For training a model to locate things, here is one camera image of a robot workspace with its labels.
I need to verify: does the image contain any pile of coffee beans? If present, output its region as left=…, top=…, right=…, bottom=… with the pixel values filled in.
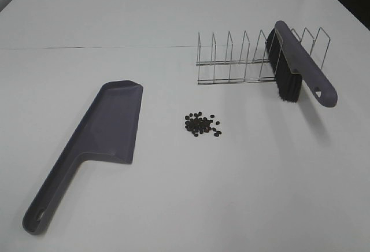
left=184, top=112, right=222, bottom=137

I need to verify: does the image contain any purple plastic dustpan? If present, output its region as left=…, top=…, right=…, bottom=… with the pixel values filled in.
left=22, top=80, right=143, bottom=235

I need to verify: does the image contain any metal wire rack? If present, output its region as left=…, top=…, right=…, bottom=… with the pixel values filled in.
left=195, top=27, right=331, bottom=85

